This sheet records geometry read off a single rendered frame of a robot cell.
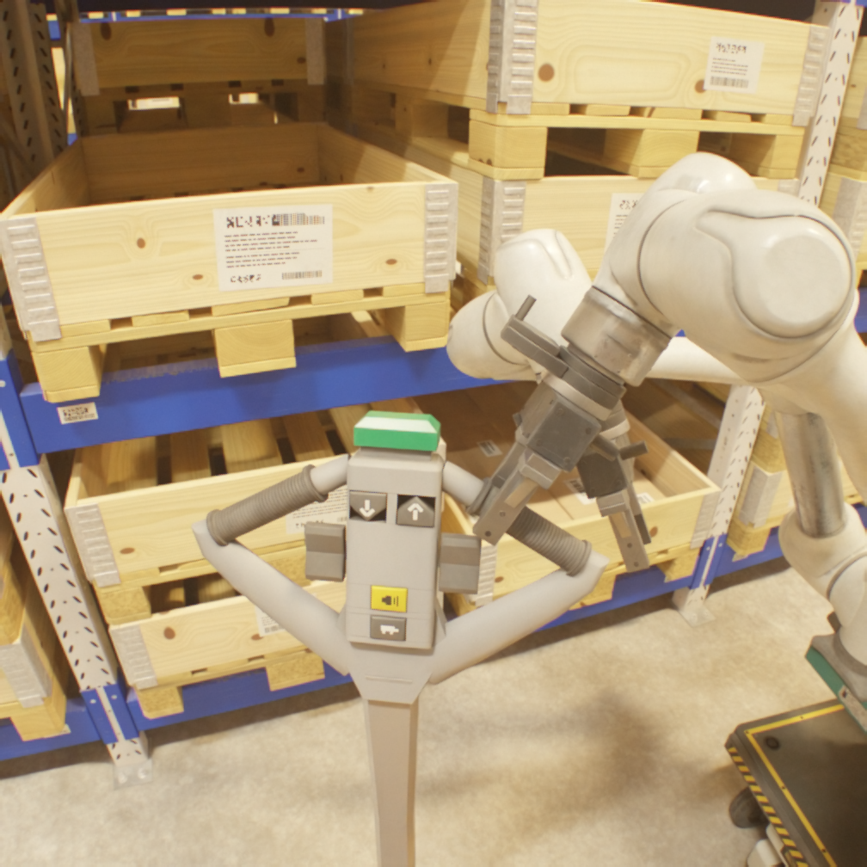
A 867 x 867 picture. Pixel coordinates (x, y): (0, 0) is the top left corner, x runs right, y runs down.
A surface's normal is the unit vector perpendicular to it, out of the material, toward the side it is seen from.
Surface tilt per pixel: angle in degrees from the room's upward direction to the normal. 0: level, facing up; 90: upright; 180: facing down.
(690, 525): 90
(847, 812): 0
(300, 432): 0
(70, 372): 90
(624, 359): 74
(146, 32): 90
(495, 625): 69
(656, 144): 90
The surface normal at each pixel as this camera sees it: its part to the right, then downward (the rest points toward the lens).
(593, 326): -0.61, -0.15
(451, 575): -0.07, -0.04
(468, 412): 0.02, -0.86
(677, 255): -0.98, -0.14
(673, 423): -0.94, 0.15
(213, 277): 0.35, 0.48
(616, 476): -0.33, 0.22
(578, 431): -0.09, 0.25
